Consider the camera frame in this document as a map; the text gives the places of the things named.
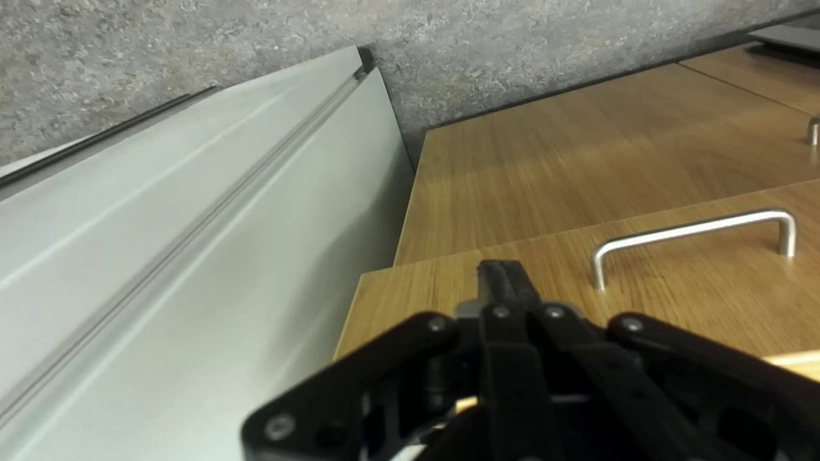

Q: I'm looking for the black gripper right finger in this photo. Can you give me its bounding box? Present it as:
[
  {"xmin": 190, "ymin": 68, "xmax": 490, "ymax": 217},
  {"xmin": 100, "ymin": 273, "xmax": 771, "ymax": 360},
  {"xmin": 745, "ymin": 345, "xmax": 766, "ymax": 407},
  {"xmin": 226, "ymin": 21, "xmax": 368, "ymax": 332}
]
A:
[{"xmin": 501, "ymin": 258, "xmax": 820, "ymax": 461}]

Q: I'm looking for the metal drawer handle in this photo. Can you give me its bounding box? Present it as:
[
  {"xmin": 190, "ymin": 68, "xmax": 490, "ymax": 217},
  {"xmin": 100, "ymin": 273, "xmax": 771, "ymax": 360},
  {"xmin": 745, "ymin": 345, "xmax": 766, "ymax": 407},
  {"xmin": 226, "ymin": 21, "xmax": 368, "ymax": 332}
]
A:
[{"xmin": 588, "ymin": 206, "xmax": 798, "ymax": 295}]

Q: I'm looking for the wooden base cabinet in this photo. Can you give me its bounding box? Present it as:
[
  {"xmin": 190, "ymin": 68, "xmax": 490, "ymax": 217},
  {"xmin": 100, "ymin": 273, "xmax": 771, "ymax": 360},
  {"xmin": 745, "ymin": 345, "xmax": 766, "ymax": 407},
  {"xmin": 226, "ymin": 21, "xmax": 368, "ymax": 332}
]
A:
[{"xmin": 395, "ymin": 37, "xmax": 820, "ymax": 269}]

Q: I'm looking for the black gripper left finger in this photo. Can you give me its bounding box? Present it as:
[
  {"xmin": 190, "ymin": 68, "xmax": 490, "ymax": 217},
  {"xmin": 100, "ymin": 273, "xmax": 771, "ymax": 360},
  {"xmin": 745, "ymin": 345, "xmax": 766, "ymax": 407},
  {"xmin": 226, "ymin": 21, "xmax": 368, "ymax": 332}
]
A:
[{"xmin": 237, "ymin": 258, "xmax": 550, "ymax": 461}]

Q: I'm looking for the white drawer with wooden front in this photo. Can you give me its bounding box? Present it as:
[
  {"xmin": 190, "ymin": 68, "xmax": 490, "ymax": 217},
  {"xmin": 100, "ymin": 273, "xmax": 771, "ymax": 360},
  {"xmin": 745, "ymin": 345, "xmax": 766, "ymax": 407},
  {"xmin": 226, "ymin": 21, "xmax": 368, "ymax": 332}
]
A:
[{"xmin": 333, "ymin": 173, "xmax": 820, "ymax": 390}]

